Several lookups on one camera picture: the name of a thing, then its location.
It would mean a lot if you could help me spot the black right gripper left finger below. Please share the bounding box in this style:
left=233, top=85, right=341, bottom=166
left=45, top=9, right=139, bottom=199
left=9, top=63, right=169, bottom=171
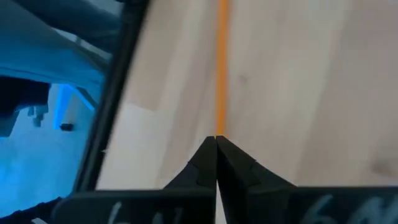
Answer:
left=50, top=135, right=218, bottom=224

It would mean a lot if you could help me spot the light blue office chair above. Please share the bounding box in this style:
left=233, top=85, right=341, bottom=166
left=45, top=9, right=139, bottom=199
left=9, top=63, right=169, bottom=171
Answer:
left=51, top=83, right=97, bottom=131

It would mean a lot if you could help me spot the orange pencil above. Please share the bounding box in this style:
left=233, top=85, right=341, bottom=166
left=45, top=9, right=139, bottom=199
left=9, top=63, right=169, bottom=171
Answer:
left=215, top=0, right=231, bottom=138

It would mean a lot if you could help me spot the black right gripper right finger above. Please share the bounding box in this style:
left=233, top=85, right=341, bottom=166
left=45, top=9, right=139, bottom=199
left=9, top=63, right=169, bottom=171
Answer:
left=216, top=135, right=398, bottom=224

